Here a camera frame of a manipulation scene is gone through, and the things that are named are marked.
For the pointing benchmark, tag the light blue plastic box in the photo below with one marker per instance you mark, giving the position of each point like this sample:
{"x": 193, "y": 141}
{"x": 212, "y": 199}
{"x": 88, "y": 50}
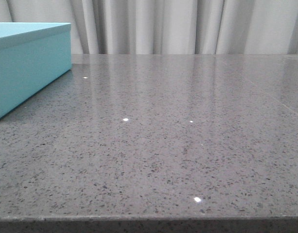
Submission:
{"x": 32, "y": 55}

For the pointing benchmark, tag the light grey curtain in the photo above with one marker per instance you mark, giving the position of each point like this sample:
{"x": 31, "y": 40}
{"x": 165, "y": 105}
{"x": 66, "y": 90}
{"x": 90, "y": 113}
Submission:
{"x": 167, "y": 26}

